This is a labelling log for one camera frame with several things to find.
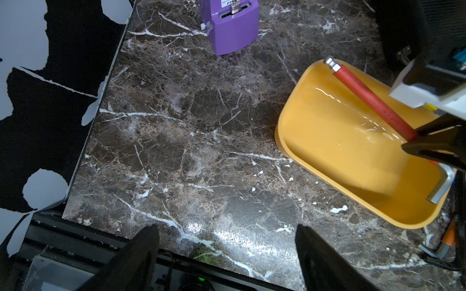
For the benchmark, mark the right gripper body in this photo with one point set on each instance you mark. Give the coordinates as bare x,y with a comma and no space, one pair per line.
437,75

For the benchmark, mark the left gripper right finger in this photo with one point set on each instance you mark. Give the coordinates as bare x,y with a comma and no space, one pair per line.
323,269

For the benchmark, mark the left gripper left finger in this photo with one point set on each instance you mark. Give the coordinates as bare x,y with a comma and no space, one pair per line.
132,268

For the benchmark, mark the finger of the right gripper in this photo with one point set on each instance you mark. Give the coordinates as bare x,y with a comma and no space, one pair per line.
442,143

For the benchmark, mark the red-sleeved hex key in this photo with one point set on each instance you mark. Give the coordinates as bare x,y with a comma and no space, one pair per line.
352,82

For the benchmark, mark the orange-sleeved hex key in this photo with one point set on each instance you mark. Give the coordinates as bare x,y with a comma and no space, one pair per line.
448,241

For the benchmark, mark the yellow plastic storage tray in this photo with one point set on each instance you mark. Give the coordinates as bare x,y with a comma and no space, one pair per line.
329,131

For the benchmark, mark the black metal case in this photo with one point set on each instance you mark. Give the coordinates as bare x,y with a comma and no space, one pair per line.
403,29

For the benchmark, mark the purple metronome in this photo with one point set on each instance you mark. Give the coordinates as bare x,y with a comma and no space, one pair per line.
230,25

